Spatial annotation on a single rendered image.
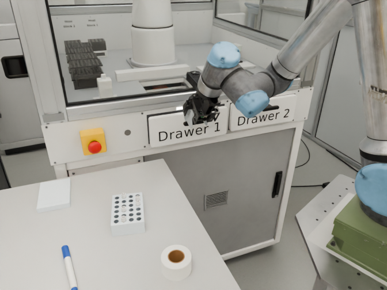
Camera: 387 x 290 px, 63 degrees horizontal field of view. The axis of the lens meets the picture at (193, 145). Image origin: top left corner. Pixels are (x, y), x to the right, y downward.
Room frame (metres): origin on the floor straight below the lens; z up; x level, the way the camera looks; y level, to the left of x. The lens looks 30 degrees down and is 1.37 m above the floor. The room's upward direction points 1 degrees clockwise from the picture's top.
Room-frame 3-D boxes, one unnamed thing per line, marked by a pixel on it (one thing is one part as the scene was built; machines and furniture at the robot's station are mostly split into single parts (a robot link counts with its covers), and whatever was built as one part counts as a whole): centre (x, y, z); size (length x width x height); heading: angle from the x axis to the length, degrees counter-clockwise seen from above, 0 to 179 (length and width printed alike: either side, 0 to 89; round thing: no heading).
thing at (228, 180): (1.48, 0.16, 0.40); 1.03 x 0.95 x 0.80; 112
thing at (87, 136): (0.88, 0.32, 0.88); 0.07 x 0.05 x 0.07; 112
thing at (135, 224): (0.66, 0.18, 0.78); 0.12 x 0.08 x 0.04; 11
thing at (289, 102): (1.14, -0.27, 0.87); 0.29 x 0.02 x 0.11; 112
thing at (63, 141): (1.48, 0.17, 0.87); 1.02 x 0.95 x 0.14; 112
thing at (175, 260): (0.49, 0.04, 0.78); 0.07 x 0.07 x 0.04
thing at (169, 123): (1.00, 0.01, 0.87); 0.29 x 0.02 x 0.11; 112
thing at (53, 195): (0.74, 0.41, 0.77); 0.13 x 0.09 x 0.02; 19
